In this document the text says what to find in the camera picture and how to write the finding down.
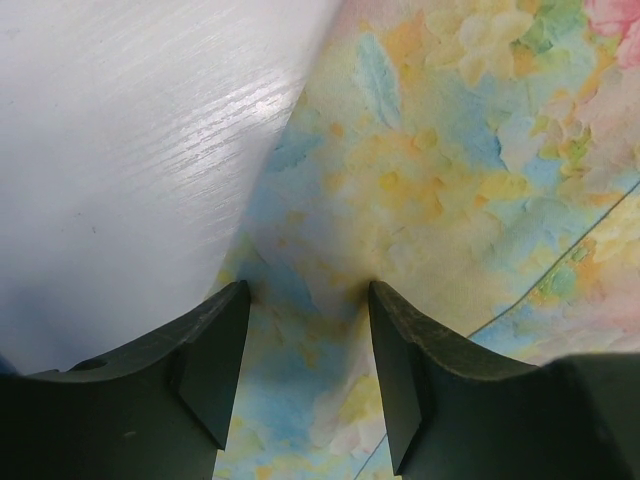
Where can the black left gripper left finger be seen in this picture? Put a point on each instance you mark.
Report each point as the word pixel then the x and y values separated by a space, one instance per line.
pixel 158 407

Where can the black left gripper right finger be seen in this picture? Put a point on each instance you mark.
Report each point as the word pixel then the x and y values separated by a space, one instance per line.
pixel 456 410

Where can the floral pastel skirt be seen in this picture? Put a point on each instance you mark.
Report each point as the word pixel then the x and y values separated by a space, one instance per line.
pixel 482 157

